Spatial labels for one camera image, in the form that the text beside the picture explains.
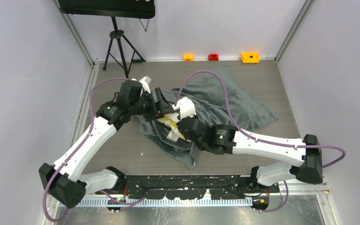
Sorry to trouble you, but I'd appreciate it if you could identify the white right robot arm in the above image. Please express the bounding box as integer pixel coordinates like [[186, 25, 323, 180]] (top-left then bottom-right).
[[177, 117, 323, 192]]

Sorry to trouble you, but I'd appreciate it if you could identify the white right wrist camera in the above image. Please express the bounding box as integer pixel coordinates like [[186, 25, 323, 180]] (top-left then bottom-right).
[[172, 97, 196, 122]]

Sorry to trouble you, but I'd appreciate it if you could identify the red small block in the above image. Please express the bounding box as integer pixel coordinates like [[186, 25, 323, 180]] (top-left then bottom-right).
[[208, 54, 219, 61]]

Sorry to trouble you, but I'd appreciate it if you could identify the orange small block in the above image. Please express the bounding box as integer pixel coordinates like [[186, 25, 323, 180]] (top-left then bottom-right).
[[183, 54, 194, 61]]

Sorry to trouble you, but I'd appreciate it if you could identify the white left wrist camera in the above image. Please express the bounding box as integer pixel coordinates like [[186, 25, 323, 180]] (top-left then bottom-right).
[[139, 76, 151, 94]]

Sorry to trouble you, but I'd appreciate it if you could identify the aluminium left side rail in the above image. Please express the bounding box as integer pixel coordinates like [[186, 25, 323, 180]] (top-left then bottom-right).
[[69, 61, 102, 148]]

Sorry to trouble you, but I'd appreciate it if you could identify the aluminium rail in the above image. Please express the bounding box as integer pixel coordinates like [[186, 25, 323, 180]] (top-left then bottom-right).
[[47, 173, 331, 208], [69, 61, 102, 148]]

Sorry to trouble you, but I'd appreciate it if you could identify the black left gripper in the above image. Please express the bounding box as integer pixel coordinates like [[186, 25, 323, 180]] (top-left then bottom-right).
[[129, 87, 175, 121]]

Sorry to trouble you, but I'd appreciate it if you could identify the black tripod stand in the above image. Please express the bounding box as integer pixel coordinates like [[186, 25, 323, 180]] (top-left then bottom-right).
[[103, 17, 146, 78]]

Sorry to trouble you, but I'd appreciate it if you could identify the aluminium front rail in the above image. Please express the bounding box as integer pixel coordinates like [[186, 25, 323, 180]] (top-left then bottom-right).
[[47, 173, 331, 208]]

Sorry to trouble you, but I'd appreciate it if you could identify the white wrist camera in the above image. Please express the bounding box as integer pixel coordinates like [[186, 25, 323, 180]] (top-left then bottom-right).
[[172, 97, 196, 122], [139, 76, 151, 94]]

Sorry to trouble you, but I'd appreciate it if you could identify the grey plush pillowcase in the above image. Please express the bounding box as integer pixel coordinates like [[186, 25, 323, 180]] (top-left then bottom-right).
[[138, 66, 278, 169]]

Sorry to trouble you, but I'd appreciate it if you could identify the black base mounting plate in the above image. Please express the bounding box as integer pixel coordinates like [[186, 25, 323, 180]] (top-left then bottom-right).
[[104, 175, 279, 200]]

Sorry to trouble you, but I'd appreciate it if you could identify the yellow small bin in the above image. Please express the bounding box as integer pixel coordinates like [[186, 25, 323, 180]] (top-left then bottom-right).
[[240, 52, 260, 63]]

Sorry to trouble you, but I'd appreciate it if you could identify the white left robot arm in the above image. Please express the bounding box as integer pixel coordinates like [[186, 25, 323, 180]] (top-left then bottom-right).
[[38, 80, 176, 208]]

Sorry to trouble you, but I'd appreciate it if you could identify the black panel on tripod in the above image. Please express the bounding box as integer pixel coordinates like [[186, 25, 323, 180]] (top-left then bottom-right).
[[58, 0, 156, 19]]

